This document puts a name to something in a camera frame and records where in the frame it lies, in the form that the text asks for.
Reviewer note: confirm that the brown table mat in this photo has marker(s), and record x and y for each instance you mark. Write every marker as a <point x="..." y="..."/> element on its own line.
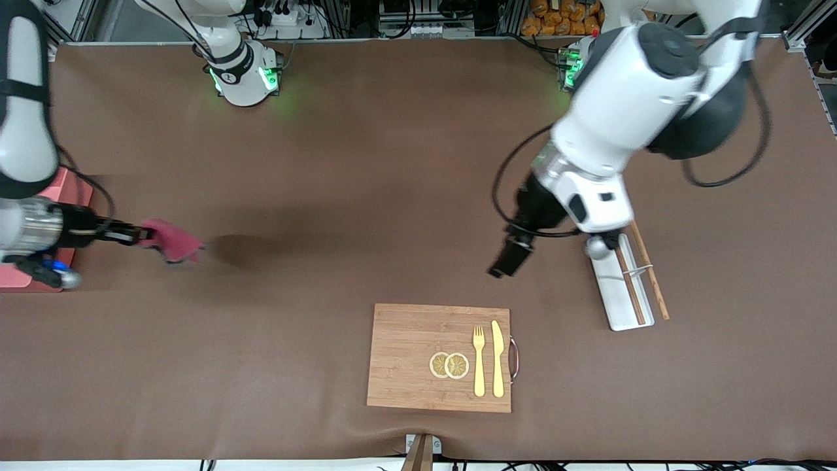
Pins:
<point x="392" y="131"/>

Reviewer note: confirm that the brown wooden chopstick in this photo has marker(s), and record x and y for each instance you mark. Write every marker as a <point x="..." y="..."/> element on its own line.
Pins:
<point x="654" y="281"/>
<point x="635" y="301"/>

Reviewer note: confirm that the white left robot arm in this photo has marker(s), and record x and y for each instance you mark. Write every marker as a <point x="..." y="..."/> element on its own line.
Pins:
<point x="628" y="98"/>

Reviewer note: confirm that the aluminium frame post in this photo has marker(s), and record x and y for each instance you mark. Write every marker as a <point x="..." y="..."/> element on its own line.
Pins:
<point x="807" y="29"/>
<point x="72" y="19"/>

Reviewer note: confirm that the metal table clamp bracket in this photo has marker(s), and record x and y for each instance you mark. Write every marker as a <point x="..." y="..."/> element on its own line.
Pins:
<point x="423" y="451"/>

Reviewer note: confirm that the dark red cloth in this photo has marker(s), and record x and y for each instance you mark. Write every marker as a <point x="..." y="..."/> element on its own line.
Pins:
<point x="173" y="243"/>

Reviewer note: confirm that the yellow knife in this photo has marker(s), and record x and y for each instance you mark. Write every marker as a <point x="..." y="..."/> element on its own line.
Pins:
<point x="497" y="360"/>

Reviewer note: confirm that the black electronics rack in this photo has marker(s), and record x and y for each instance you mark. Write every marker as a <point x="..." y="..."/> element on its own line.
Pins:
<point x="425" y="10"/>

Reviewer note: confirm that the bamboo cutting board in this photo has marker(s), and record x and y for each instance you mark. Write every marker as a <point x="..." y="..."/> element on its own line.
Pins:
<point x="405" y="360"/>

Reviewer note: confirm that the yellow fork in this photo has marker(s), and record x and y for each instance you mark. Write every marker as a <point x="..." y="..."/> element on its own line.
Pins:
<point x="479" y="369"/>

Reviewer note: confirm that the white power strip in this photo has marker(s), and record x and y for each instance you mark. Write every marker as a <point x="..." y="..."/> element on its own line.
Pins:
<point x="288" y="19"/>

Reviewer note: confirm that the orange snack packs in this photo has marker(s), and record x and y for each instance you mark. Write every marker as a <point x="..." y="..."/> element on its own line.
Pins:
<point x="556" y="16"/>

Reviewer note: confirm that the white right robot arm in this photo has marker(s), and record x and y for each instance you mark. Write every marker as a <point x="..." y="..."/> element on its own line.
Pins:
<point x="26" y="131"/>

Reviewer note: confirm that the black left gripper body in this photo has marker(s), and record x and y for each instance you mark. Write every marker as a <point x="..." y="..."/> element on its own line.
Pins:
<point x="537" y="208"/>

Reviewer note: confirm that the lemon slice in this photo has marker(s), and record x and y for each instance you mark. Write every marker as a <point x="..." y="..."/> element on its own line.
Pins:
<point x="458" y="366"/>
<point x="436" y="365"/>

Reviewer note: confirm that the pink plastic bin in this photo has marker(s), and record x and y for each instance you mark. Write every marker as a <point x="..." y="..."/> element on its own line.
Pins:
<point x="75" y="186"/>

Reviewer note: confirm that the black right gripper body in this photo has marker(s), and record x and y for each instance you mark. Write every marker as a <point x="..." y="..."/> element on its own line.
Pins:
<point x="84" y="221"/>

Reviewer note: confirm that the white rectangular tray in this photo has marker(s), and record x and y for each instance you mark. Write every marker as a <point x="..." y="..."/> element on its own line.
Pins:
<point x="618" y="297"/>

